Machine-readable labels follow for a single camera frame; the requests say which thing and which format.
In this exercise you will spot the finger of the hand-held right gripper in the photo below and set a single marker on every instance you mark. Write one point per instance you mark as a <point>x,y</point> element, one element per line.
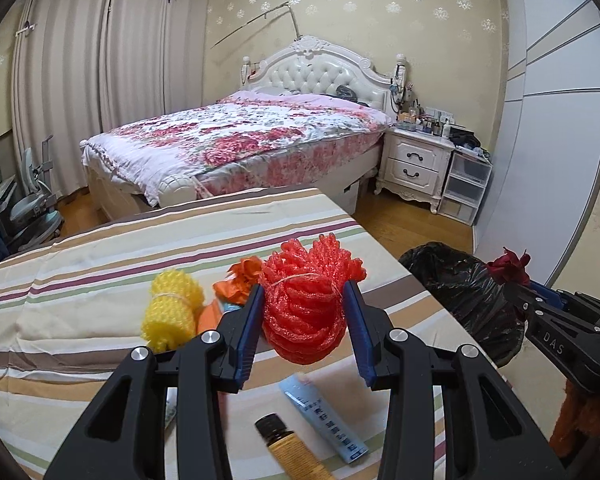
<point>550,296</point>
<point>522,302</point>

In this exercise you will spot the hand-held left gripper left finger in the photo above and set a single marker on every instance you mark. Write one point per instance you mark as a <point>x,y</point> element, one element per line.
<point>250,330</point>

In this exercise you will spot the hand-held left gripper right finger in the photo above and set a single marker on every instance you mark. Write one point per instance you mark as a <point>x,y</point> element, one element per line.
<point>360,330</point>

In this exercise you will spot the dark red wrapper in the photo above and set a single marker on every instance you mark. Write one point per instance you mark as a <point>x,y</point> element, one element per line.
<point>510,265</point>

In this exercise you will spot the red foam net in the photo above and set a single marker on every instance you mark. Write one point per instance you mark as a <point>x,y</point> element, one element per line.
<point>305,310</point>

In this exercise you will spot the black trash bag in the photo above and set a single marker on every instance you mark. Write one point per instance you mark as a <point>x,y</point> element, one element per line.
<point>460,290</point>

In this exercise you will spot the yellow foam net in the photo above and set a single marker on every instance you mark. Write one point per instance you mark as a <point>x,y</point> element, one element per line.
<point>170,305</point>

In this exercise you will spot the amber bottle with black cap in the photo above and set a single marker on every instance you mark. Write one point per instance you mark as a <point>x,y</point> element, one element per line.
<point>290,452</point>

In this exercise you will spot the orange packet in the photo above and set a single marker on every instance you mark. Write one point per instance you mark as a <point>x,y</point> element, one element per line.
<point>207,317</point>

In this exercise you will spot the blue and white tube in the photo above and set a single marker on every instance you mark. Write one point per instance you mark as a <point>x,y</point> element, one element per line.
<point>320,415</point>

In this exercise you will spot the plastic drawer unit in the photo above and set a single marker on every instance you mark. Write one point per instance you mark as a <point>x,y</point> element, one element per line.
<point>465,185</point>

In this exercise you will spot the striped tablecloth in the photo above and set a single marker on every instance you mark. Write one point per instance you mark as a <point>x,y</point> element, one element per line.
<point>105,270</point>

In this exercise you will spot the grey wardrobe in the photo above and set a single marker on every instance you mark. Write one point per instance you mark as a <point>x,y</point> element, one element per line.
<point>550,135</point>

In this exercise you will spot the dark clutter pile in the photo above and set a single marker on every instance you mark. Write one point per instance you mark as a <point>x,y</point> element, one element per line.
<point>467,141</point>

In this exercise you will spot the white nightstand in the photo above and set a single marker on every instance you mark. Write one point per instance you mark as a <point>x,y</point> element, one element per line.
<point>415,165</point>

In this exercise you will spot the floral blanket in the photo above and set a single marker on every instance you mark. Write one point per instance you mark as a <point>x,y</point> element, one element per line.
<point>260,135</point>

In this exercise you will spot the group of small bottles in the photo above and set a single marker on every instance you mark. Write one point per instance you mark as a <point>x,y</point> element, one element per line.
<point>425,120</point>

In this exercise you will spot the grey desk chair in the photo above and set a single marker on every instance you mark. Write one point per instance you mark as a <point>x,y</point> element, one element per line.
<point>30,205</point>

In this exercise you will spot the white tufted headboard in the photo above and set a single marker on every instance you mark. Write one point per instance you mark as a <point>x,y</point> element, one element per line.
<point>320,70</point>

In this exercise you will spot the beige curtain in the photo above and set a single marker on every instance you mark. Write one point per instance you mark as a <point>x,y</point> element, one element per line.
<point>60,85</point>
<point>155,40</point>

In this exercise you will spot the thin pole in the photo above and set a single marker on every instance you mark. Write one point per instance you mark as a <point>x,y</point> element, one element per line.
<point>250,22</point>

